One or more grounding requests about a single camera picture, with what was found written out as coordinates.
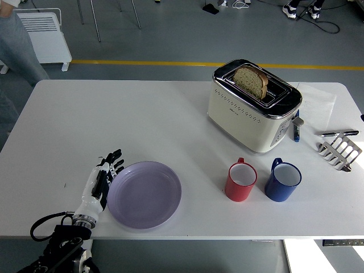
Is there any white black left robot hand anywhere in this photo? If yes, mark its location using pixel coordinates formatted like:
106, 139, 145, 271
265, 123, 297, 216
74, 148, 126, 221

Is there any purple plate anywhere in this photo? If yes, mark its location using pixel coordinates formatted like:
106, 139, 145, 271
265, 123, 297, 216
107, 161, 183, 230

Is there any brown bread slice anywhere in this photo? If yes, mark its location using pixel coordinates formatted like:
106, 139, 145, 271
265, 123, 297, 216
233, 67, 269, 100

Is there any black silver pen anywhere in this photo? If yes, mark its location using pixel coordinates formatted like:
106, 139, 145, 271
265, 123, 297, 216
317, 130, 360, 138

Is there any silver toast rack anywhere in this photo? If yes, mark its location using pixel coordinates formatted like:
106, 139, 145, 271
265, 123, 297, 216
317, 134, 363, 173

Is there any white paper sheet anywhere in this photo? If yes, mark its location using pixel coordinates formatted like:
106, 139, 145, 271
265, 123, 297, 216
295, 82, 338, 133

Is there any blue marker pen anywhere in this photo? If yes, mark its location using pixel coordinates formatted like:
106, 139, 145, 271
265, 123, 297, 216
291, 110, 301, 143

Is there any blue mug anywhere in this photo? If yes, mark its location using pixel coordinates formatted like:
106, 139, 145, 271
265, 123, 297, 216
264, 158, 302, 202

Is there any black white sneaker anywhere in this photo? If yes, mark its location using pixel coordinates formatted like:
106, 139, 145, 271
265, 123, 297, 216
281, 2, 297, 19
308, 4, 322, 20

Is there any cream chrome toaster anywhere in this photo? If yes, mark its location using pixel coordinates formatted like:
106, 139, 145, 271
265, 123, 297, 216
206, 59, 305, 154

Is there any black table control panel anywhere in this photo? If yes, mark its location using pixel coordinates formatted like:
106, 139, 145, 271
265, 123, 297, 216
322, 240, 364, 247

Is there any red mug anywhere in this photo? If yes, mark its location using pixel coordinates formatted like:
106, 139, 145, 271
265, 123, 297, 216
224, 157, 258, 202

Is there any white panel heater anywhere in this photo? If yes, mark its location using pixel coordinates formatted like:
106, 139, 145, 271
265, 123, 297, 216
0, 7, 73, 75

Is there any person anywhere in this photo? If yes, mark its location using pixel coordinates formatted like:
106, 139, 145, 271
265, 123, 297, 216
0, 0, 51, 134

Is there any metal chair leg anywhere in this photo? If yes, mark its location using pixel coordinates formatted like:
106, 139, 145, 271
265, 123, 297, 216
89, 0, 102, 43
131, 0, 142, 30
76, 0, 85, 25

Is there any black floor pedal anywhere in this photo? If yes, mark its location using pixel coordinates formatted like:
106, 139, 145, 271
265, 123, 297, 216
202, 0, 220, 15

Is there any black floor cable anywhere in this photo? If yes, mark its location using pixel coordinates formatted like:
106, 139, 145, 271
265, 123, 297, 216
294, 11, 341, 34

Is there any white coiled cable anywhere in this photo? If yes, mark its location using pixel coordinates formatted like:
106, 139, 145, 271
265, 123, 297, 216
231, 0, 251, 10

